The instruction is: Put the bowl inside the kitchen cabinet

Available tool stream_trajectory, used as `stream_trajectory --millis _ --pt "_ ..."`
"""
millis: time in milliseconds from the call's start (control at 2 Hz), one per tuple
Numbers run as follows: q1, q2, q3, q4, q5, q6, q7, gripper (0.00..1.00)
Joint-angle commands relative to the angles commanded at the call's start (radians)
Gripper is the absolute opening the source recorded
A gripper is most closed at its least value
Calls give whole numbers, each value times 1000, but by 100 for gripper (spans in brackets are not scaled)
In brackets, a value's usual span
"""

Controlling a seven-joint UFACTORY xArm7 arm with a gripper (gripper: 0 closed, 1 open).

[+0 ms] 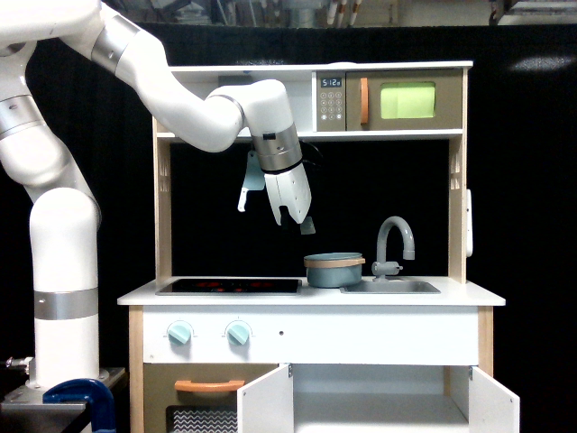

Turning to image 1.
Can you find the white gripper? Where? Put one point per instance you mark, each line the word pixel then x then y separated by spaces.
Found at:
pixel 290 197

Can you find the grey-blue toy pot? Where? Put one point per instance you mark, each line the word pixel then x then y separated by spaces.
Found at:
pixel 334 270

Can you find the wooden toy kitchen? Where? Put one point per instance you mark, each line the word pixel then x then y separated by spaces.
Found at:
pixel 361 362

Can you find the left white cabinet door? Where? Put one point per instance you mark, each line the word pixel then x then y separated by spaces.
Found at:
pixel 266 403

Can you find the white cabinet door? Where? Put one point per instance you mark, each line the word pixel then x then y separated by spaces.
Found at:
pixel 486 405
pixel 266 403

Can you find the right white cabinet door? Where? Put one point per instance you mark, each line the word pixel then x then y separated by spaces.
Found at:
pixel 486 405

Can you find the toy cleaver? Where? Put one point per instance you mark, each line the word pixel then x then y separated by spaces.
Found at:
pixel 253 179

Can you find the grey toy sink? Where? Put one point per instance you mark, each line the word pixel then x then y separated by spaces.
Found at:
pixel 391 287

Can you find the grey toy faucet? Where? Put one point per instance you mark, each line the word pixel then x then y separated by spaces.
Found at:
pixel 395 242

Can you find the right mint stove knob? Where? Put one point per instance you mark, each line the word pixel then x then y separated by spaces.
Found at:
pixel 238 333

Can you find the mint stove knob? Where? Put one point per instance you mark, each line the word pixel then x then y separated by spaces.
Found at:
pixel 180 333
pixel 238 333

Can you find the black toy stovetop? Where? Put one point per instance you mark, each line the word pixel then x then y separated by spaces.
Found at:
pixel 230 286

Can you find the left mint stove knob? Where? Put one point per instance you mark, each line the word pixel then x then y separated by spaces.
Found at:
pixel 180 333

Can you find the grey toy range hood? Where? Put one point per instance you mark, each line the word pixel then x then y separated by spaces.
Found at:
pixel 235 80

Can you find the white side holder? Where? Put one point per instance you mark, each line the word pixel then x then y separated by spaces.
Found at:
pixel 468 225

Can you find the toy microwave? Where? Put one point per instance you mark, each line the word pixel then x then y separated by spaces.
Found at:
pixel 387 100

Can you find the toy oven door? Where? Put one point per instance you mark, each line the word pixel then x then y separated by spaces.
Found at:
pixel 159 392

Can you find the blue clamp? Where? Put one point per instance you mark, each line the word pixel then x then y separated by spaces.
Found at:
pixel 94 393

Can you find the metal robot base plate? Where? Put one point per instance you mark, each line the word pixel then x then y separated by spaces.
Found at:
pixel 22 409

